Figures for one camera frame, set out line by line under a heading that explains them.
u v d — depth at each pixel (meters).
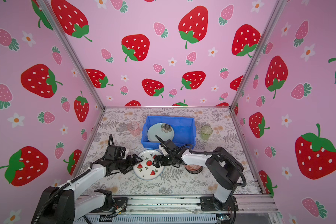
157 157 0.78
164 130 1.04
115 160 0.74
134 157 0.80
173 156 0.69
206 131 1.02
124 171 0.77
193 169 0.80
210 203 0.74
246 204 0.76
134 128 1.07
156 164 0.78
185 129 1.08
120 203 0.75
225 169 0.47
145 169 0.86
